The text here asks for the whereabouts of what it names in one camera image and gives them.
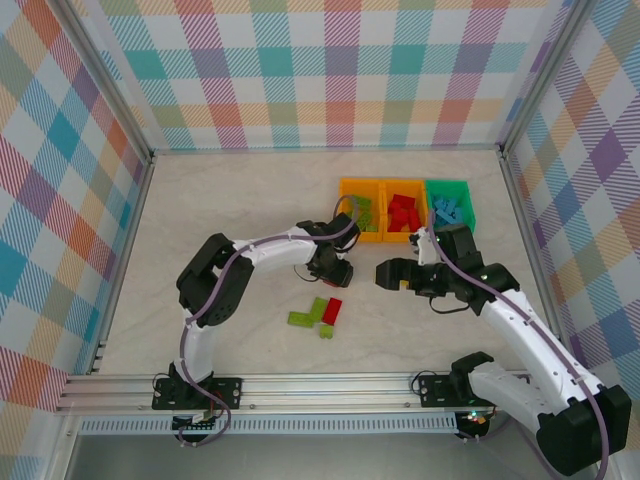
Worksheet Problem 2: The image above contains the orange bin with green legos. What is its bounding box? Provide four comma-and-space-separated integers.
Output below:
338, 177, 387, 245

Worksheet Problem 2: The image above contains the orange bin with red legos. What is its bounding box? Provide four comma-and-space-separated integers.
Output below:
380, 178, 430, 245

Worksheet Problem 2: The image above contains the green plastic bin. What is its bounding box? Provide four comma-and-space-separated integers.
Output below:
423, 178, 476, 236

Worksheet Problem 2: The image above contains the thin black gripper wire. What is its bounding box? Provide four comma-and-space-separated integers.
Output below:
428, 294, 472, 317

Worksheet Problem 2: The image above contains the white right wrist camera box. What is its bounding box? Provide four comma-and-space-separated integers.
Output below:
408, 227, 437, 266

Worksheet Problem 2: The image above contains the aluminium frame rail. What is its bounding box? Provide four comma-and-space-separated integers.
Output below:
149, 144, 504, 153
499, 149, 571, 361
87, 152, 156, 376

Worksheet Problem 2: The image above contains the wide aluminium mounting rail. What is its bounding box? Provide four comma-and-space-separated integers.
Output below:
54, 372, 551, 416

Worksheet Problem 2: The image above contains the slotted grey cable duct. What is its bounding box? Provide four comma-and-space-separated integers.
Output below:
78, 416, 460, 435

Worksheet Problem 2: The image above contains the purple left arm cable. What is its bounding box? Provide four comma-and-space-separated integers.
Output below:
175, 194, 362, 448

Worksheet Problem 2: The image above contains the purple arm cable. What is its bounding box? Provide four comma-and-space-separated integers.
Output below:
427, 227, 612, 480
175, 194, 362, 448

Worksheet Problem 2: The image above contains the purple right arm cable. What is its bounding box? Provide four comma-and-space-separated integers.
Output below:
427, 227, 612, 480

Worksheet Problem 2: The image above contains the aluminium frame post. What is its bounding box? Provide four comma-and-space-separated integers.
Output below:
52, 0, 156, 161
499, 0, 604, 159

